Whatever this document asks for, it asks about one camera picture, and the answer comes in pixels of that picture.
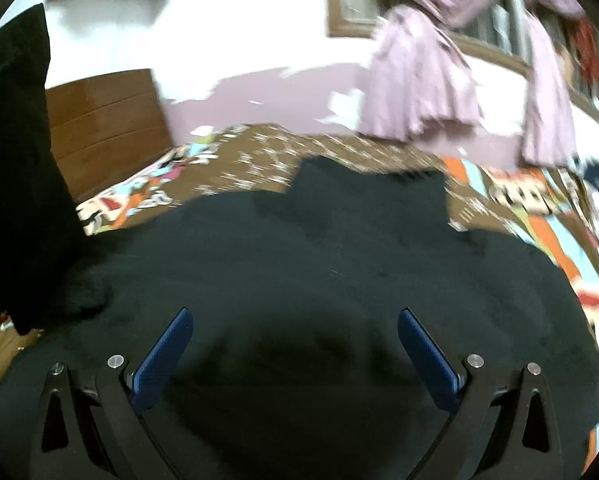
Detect purple curtains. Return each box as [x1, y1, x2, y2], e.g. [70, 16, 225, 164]
[326, 0, 599, 133]

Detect wooden headboard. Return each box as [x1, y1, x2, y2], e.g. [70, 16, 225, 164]
[44, 68, 175, 202]

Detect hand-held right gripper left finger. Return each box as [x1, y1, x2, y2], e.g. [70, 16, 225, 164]
[30, 308, 195, 480]

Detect tied purple curtain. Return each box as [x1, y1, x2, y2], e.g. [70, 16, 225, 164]
[502, 0, 587, 167]
[355, 0, 497, 143]

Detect cartoon printed bed sheet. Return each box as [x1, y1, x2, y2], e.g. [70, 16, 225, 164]
[0, 122, 599, 461]

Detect red hanging clothes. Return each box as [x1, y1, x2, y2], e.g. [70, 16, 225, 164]
[573, 17, 599, 83]

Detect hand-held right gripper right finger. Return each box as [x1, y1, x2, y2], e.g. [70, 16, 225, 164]
[398, 308, 563, 480]

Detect black sweater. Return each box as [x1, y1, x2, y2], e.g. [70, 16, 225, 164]
[0, 4, 599, 480]

